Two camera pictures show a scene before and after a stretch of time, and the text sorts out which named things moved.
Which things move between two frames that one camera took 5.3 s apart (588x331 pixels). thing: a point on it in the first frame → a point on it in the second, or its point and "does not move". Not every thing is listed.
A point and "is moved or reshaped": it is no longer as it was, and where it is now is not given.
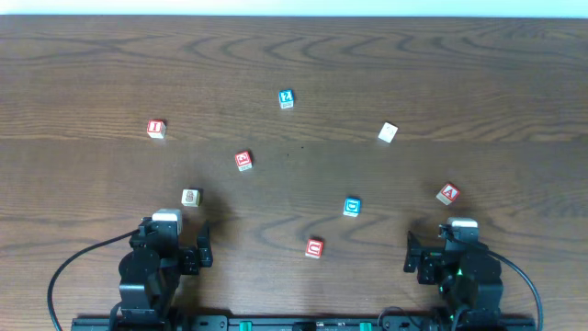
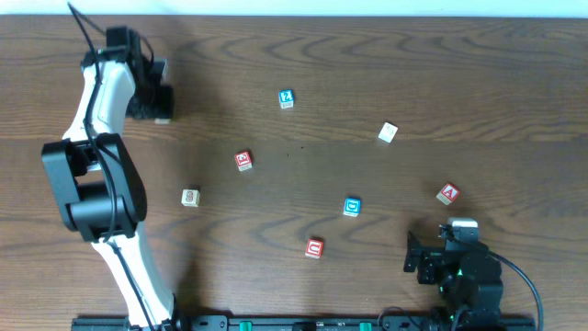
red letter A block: x=447 y=194 does not move
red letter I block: x=156 y=129 is moved or reshaped
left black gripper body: x=191 y=259 → x=153 y=102
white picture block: x=388 y=131 does not move
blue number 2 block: x=286 y=98 does not move
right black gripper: x=424 y=265 does not move
